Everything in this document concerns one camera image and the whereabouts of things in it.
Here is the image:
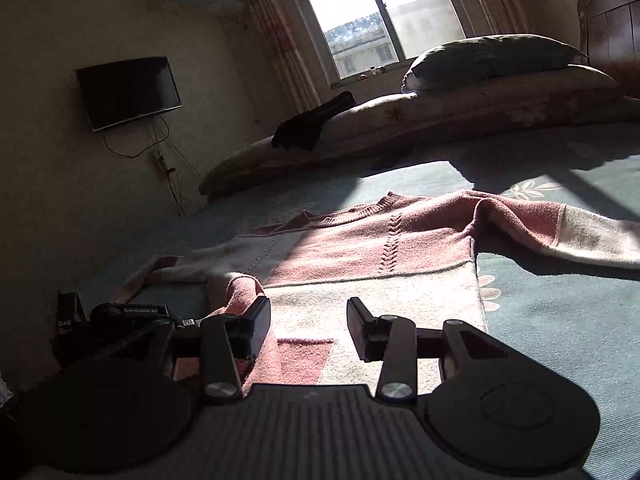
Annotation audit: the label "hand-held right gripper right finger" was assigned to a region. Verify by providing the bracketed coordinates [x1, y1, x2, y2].
[346, 297, 512, 404]

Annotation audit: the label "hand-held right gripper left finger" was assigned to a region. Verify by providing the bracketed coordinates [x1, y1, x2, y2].
[102, 296, 272, 405]

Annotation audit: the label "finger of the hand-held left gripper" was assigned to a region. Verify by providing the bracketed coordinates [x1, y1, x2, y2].
[167, 314, 207, 332]

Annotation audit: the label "pink and cream knit sweater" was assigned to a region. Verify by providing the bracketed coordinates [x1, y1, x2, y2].
[117, 190, 640, 387]

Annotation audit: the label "blue floral bed sheet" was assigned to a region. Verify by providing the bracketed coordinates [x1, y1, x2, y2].
[75, 125, 640, 480]

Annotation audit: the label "black garment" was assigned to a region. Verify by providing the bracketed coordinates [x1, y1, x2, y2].
[271, 91, 358, 152]

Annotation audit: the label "folded floral quilt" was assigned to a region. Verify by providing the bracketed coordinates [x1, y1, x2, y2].
[198, 65, 623, 196]

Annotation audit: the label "grey-green floral pillow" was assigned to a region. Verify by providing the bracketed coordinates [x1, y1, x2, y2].
[401, 34, 589, 94]

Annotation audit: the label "window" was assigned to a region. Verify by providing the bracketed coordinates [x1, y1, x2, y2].
[285, 0, 468, 83]

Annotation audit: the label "wooden headboard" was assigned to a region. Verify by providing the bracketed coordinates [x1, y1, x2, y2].
[577, 0, 640, 97]

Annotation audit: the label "black wall cables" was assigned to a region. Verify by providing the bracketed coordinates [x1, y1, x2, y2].
[102, 115, 202, 217]

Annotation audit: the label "black wall television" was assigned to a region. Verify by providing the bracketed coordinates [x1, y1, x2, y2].
[75, 56, 183, 133]

